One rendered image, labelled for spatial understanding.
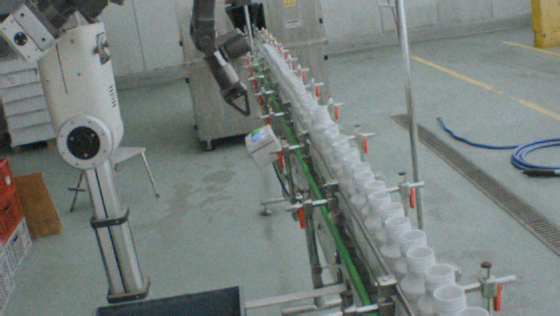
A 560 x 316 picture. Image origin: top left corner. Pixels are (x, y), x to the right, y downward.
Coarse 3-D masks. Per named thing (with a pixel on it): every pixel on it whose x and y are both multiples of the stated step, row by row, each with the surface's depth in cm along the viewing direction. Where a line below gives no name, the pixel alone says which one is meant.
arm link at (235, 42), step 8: (232, 32) 167; (240, 32) 166; (200, 40) 161; (208, 40) 161; (216, 40) 167; (224, 40) 165; (232, 40) 166; (240, 40) 166; (208, 48) 162; (216, 48) 164; (232, 48) 166; (240, 48) 167; (248, 48) 167; (208, 56) 164; (232, 56) 167; (240, 56) 169
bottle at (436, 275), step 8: (432, 264) 78; (440, 264) 78; (432, 272) 78; (440, 272) 78; (448, 272) 77; (424, 280) 77; (432, 280) 75; (440, 280) 75; (448, 280) 75; (432, 288) 76; (424, 296) 77; (432, 296) 76; (424, 304) 76; (432, 304) 76; (424, 312) 76; (432, 312) 75
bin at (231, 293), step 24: (216, 288) 128; (240, 288) 126; (336, 288) 124; (96, 312) 125; (120, 312) 127; (144, 312) 128; (168, 312) 128; (192, 312) 128; (216, 312) 129; (240, 312) 117
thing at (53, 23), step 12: (36, 0) 149; (48, 0) 145; (60, 0) 145; (36, 12) 144; (48, 12) 144; (60, 12) 146; (72, 12) 148; (48, 24) 145; (60, 24) 147; (60, 36) 148
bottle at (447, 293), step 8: (440, 288) 72; (448, 288) 72; (456, 288) 72; (440, 296) 72; (448, 296) 72; (456, 296) 72; (464, 296) 70; (440, 304) 70; (448, 304) 69; (456, 304) 69; (464, 304) 70; (440, 312) 70; (448, 312) 70; (456, 312) 69
